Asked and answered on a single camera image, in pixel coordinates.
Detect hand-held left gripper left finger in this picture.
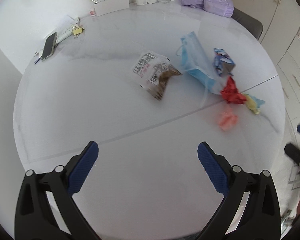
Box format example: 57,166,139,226
14,140,100,240

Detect clear printed snack bag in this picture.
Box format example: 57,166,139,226
131,51,183,101

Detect blue face mask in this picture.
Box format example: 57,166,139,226
175,31,222,95

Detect purple tissue packs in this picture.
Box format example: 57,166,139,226
178,0,235,18

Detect white card box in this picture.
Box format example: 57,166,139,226
93,0,130,17

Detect stack of white papers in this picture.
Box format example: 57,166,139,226
55,15,80,44

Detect smartphone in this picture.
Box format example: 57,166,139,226
41,32,58,62

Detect tall beige cabinet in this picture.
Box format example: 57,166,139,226
206,0,300,45

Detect red crumpled wrapper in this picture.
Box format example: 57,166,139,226
220,76,248,105

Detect yellow and blue wrapper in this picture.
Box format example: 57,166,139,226
244,94,266,115

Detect grey chair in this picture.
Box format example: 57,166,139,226
232,7,263,40

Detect blue printed snack wrapper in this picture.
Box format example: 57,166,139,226
213,48,237,77

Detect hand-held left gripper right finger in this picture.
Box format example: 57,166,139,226
197,141,282,240

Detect beige drawer cabinet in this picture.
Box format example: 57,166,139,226
275,17,300,120

